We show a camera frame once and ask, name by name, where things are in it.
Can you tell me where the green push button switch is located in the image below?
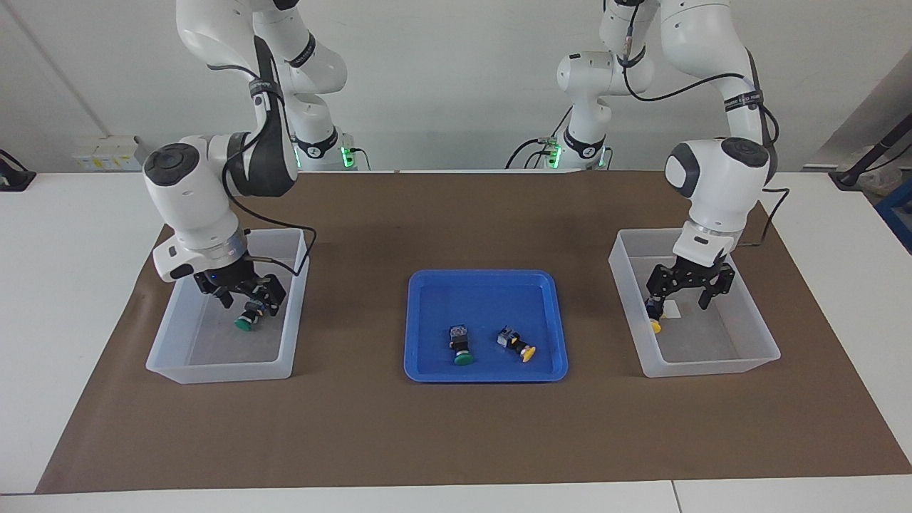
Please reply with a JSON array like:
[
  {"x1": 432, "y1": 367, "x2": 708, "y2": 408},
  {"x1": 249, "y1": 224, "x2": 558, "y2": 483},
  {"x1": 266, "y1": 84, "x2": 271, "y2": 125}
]
[
  {"x1": 234, "y1": 299, "x2": 267, "y2": 333},
  {"x1": 447, "y1": 324, "x2": 475, "y2": 366}
]

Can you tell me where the translucent white plastic box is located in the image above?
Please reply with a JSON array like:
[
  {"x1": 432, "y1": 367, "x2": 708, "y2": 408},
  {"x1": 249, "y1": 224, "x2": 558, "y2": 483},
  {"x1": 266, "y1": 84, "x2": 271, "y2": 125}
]
[
  {"x1": 608, "y1": 227, "x2": 782, "y2": 378},
  {"x1": 145, "y1": 228, "x2": 310, "y2": 385}
]

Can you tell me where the blue plastic tray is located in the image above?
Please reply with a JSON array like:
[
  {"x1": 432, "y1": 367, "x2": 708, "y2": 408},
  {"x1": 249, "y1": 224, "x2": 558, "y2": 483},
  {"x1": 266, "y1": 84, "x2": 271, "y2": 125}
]
[{"x1": 403, "y1": 269, "x2": 569, "y2": 383}]

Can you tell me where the black stand pole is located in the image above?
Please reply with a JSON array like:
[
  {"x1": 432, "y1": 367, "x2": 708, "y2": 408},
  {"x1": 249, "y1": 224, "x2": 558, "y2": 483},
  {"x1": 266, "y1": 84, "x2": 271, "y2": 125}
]
[{"x1": 829, "y1": 118, "x2": 912, "y2": 187}]

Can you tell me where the brown paper table mat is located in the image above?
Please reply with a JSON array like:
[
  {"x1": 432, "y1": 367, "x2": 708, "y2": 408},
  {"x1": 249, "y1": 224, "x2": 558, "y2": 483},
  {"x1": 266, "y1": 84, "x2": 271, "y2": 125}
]
[{"x1": 36, "y1": 170, "x2": 912, "y2": 494}]

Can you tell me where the black desk clamp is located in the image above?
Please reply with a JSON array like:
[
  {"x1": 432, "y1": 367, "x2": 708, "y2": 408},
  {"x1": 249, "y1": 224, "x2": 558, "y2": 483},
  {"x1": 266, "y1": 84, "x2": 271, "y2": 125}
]
[{"x1": 0, "y1": 150, "x2": 36, "y2": 192}]

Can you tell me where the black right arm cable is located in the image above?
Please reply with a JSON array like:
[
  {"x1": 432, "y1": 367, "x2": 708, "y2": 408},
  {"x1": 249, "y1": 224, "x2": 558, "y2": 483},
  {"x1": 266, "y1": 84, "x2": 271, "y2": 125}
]
[{"x1": 207, "y1": 64, "x2": 318, "y2": 279}]

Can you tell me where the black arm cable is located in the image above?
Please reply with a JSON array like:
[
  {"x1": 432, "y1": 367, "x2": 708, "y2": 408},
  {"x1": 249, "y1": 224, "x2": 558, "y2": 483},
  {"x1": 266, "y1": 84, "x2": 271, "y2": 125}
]
[
  {"x1": 620, "y1": 0, "x2": 790, "y2": 250},
  {"x1": 207, "y1": 64, "x2": 318, "y2": 279}
]

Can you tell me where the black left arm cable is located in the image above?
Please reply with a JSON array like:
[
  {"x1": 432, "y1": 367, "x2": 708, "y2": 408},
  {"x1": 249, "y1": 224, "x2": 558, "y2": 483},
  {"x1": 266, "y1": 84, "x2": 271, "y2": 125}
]
[{"x1": 620, "y1": 0, "x2": 790, "y2": 250}]

